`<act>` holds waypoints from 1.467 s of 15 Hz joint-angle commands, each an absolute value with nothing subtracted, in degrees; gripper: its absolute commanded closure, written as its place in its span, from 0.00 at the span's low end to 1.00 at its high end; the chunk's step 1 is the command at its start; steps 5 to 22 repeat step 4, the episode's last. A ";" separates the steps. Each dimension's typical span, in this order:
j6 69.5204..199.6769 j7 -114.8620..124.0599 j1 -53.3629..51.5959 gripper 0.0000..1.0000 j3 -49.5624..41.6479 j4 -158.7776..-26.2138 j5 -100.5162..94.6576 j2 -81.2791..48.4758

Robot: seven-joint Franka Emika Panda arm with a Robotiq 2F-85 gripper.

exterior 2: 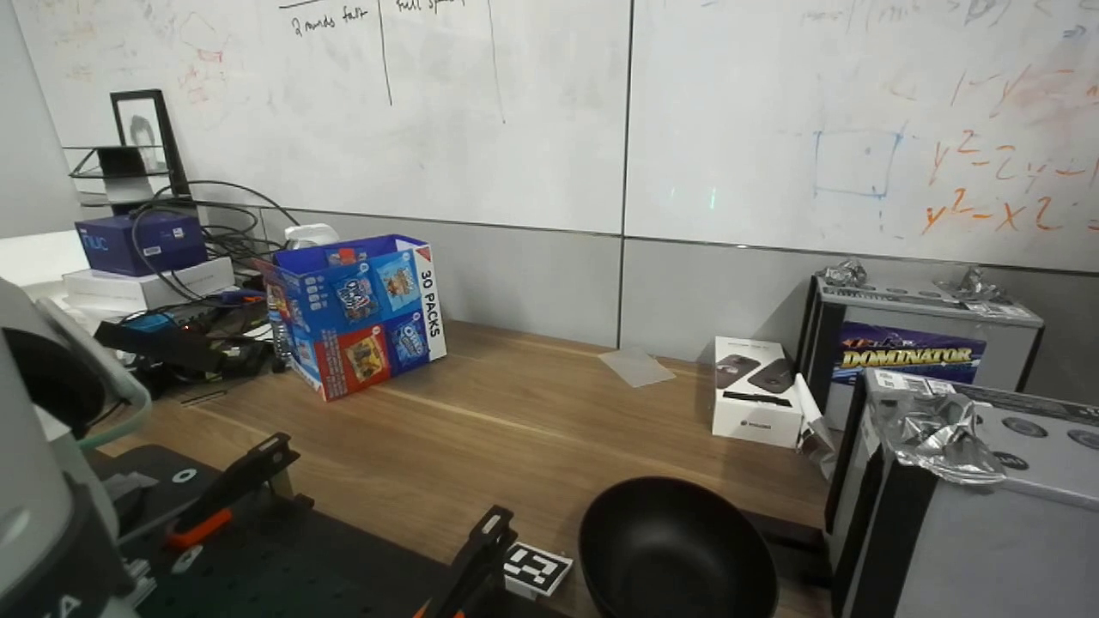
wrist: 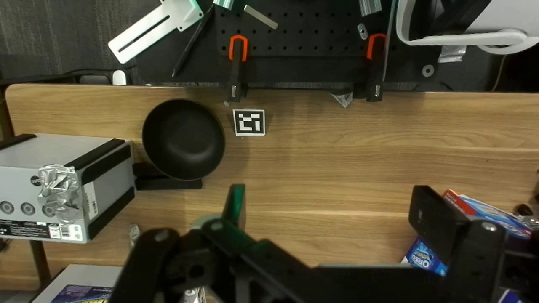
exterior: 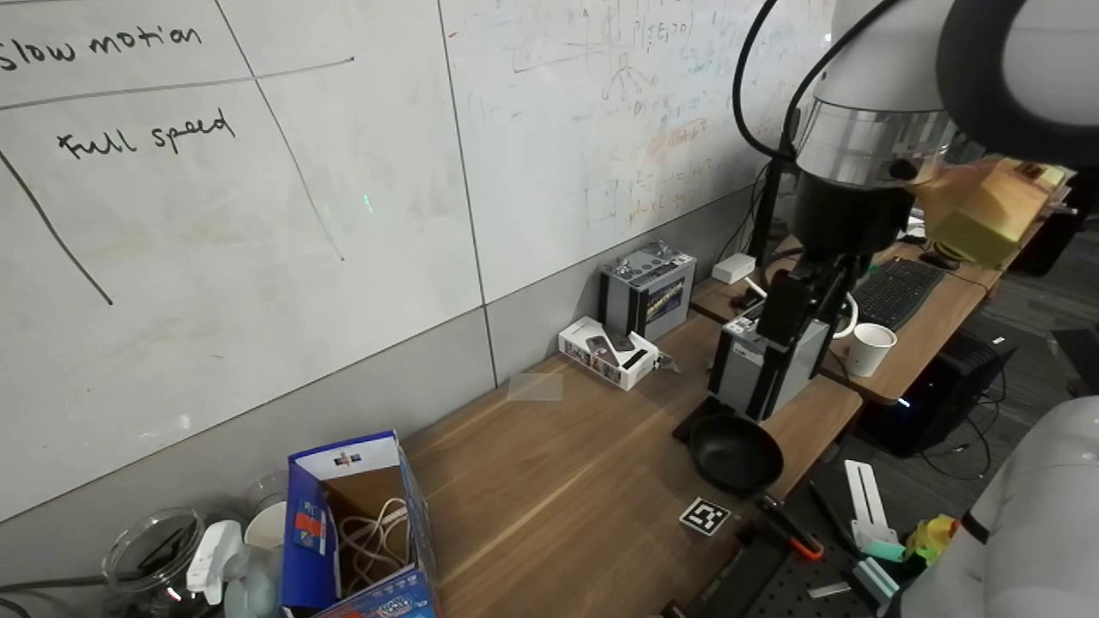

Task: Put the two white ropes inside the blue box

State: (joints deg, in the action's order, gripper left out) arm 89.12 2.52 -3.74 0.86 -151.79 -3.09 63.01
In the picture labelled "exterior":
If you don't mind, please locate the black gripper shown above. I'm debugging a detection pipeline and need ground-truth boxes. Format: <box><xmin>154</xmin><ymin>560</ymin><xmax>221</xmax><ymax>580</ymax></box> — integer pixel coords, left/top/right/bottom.
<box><xmin>758</xmin><ymin>167</ymin><xmax>922</xmax><ymax>353</ymax></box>

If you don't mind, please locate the white braided rope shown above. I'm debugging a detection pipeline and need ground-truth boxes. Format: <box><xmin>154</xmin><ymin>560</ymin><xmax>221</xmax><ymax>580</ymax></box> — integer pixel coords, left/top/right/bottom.
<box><xmin>332</xmin><ymin>493</ymin><xmax>414</xmax><ymax>593</ymax></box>

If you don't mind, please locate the white phone box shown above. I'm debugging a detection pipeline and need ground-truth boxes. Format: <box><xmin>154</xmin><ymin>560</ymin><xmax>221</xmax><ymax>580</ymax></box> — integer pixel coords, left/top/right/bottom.
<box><xmin>558</xmin><ymin>317</ymin><xmax>663</xmax><ymax>396</ymax></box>

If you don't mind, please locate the blue printed cardboard box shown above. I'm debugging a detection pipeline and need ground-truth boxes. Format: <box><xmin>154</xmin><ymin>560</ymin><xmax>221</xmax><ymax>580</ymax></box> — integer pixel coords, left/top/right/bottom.
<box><xmin>277</xmin><ymin>427</ymin><xmax>443</xmax><ymax>618</ymax></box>

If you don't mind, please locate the white paper cup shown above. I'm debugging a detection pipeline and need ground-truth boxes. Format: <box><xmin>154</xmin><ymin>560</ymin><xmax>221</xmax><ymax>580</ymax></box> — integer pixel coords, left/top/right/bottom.
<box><xmin>843</xmin><ymin>321</ymin><xmax>899</xmax><ymax>381</ymax></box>

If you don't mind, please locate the white power adapter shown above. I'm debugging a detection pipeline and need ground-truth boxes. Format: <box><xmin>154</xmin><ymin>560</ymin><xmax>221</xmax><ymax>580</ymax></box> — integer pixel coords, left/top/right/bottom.
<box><xmin>711</xmin><ymin>252</ymin><xmax>764</xmax><ymax>290</ymax></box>

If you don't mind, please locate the black keyboard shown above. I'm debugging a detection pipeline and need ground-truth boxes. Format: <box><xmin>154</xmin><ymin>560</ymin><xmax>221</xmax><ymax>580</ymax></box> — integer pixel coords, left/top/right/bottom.
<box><xmin>853</xmin><ymin>256</ymin><xmax>956</xmax><ymax>335</ymax></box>

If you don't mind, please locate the plain grey battery block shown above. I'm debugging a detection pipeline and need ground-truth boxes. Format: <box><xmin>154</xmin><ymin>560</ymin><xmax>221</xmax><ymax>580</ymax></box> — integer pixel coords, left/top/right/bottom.
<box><xmin>708</xmin><ymin>314</ymin><xmax>834</xmax><ymax>427</ymax></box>

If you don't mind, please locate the black computer tower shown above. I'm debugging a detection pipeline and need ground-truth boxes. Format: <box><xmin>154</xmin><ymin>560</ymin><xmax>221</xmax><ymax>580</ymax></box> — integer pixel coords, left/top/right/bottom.
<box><xmin>855</xmin><ymin>331</ymin><xmax>1016</xmax><ymax>460</ymax></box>

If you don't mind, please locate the grey battery Dominator label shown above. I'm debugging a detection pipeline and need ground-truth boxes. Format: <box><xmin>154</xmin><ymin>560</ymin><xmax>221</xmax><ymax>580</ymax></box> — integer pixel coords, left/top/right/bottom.
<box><xmin>593</xmin><ymin>240</ymin><xmax>701</xmax><ymax>345</ymax></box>

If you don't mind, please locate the black bowl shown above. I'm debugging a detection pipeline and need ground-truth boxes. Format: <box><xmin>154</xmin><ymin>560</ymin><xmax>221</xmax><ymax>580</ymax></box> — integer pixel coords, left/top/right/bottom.
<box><xmin>669</xmin><ymin>396</ymin><xmax>790</xmax><ymax>497</ymax></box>

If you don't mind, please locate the black white fiducial tag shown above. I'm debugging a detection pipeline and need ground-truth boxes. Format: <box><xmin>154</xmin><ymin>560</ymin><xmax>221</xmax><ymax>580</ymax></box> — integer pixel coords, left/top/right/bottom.
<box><xmin>678</xmin><ymin>493</ymin><xmax>736</xmax><ymax>540</ymax></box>

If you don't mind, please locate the yellow green toy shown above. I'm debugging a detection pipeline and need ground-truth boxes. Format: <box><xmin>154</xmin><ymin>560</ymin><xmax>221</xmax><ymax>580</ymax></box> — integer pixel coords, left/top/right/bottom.
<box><xmin>904</xmin><ymin>513</ymin><xmax>965</xmax><ymax>564</ymax></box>

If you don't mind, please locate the teal plastic object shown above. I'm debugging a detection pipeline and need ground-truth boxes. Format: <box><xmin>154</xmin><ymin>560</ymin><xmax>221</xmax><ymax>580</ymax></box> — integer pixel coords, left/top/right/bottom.
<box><xmin>853</xmin><ymin>535</ymin><xmax>908</xmax><ymax>606</ymax></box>

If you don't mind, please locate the white round container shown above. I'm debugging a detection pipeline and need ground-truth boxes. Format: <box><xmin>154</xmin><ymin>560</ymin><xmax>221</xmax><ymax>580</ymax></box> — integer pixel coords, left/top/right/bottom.
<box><xmin>240</xmin><ymin>497</ymin><xmax>285</xmax><ymax>552</ymax></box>

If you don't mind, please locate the white spray bottle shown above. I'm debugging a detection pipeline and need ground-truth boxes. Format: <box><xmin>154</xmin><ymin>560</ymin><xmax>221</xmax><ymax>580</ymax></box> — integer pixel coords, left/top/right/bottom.
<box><xmin>187</xmin><ymin>514</ymin><xmax>285</xmax><ymax>618</ymax></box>

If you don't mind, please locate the clear glass jar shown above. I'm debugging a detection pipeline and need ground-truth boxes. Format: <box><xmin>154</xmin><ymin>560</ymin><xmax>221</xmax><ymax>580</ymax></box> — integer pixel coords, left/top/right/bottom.
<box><xmin>99</xmin><ymin>504</ymin><xmax>210</xmax><ymax>618</ymax></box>

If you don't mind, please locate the white curled cable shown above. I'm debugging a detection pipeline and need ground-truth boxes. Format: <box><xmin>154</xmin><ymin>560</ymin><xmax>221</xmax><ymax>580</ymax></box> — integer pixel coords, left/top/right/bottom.
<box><xmin>834</xmin><ymin>290</ymin><xmax>864</xmax><ymax>345</ymax></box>

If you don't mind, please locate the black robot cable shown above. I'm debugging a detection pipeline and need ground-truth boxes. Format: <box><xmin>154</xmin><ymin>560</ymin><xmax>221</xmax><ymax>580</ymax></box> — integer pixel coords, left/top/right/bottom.
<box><xmin>733</xmin><ymin>0</ymin><xmax>908</xmax><ymax>278</ymax></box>

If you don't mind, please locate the gold wrist camera block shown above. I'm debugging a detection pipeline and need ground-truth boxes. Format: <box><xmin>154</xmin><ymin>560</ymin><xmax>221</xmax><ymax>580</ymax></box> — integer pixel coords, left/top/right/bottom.
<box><xmin>914</xmin><ymin>156</ymin><xmax>1079</xmax><ymax>276</ymax></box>

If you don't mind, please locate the black clamp orange handle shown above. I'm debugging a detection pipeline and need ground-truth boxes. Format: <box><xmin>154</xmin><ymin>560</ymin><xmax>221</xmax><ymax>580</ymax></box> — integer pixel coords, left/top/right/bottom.
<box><xmin>750</xmin><ymin>492</ymin><xmax>828</xmax><ymax>568</ymax></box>

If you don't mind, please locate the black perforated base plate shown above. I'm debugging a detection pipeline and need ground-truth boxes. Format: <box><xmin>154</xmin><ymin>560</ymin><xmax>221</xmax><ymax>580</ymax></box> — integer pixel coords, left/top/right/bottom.
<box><xmin>675</xmin><ymin>450</ymin><xmax>956</xmax><ymax>618</ymax></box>

